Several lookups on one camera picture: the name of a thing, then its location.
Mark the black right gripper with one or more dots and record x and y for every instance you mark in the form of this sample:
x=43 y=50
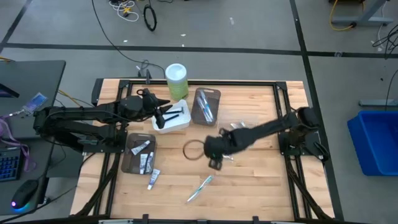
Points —
x=214 y=147

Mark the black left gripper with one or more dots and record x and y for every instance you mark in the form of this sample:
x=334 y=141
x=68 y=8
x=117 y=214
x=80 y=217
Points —
x=149 y=104

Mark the black disposable razor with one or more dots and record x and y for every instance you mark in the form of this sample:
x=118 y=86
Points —
x=174 y=111
x=172 y=118

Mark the small toiletry packet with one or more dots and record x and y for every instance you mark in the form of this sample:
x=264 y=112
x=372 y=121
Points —
x=234 y=125

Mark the small white toiletry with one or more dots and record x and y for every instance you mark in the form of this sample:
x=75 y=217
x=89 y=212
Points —
x=242 y=124

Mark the blue white toothbrush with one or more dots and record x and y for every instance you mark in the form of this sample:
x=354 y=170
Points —
x=203 y=109
x=207 y=104

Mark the grey white toothpaste tube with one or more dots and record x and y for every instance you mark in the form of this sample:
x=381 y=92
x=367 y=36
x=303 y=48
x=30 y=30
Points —
x=140 y=148

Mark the white purple toothpaste tube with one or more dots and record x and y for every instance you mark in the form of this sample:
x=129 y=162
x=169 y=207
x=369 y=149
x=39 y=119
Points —
x=154 y=179
x=143 y=163
x=150 y=161

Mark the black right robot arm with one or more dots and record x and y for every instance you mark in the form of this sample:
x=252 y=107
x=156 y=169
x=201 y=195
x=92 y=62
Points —
x=264 y=130

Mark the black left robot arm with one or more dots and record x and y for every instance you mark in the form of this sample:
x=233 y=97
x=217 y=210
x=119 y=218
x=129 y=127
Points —
x=77 y=113

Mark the crumpled clear plastic packet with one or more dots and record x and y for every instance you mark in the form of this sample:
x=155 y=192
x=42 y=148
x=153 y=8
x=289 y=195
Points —
x=229 y=158

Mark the green disinfecting wipes canister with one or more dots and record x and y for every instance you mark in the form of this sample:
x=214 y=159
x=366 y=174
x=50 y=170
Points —
x=177 y=84

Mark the white plastic bin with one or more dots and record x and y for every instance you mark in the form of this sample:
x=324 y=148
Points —
x=180 y=126

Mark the dark translucent bin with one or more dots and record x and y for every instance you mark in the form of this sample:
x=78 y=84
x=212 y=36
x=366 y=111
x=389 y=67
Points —
x=196 y=115
x=130 y=165

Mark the teal white wrapped toothbrush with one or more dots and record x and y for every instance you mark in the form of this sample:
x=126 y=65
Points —
x=200 y=188

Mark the blue ID badge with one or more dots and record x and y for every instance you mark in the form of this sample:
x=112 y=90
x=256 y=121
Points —
x=37 y=101

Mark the black desk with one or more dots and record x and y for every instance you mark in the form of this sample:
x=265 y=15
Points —
x=34 y=168
x=34 y=77

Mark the black monitor foot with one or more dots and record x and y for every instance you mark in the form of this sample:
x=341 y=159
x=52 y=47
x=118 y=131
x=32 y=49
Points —
x=7 y=90

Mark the blue plastic bin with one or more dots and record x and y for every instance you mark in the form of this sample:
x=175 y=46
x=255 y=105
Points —
x=376 y=140

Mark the black computer mouse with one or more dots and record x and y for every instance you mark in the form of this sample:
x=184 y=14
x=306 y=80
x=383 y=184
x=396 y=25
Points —
x=25 y=193

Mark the black backlit keyboard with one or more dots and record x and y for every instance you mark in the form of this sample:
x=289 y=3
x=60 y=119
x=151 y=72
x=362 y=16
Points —
x=9 y=163

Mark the grey metal desk foot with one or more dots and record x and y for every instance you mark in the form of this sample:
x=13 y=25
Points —
x=379 y=103

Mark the black aluminium table frame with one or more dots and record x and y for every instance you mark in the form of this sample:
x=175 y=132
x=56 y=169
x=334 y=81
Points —
x=233 y=82

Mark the grey metal desk frame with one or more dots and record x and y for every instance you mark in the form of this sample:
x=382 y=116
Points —
x=360 y=21

